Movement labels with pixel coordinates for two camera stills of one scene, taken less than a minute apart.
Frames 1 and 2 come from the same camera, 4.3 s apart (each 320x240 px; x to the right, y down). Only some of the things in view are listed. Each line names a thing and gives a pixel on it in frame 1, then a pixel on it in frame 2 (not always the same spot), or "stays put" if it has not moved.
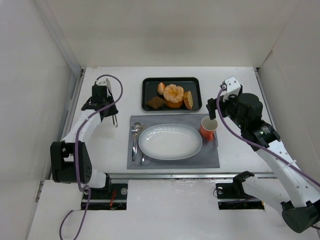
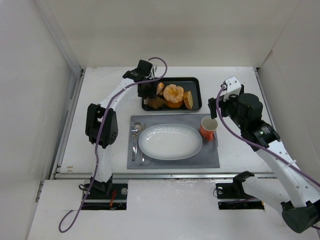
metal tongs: x=107 y=82 -> x=146 y=101
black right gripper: x=212 y=107 stays put
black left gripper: x=110 y=110 -> x=146 y=90
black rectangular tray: x=192 y=84 stays put
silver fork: x=134 y=146 stays put
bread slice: x=188 y=99 stays put
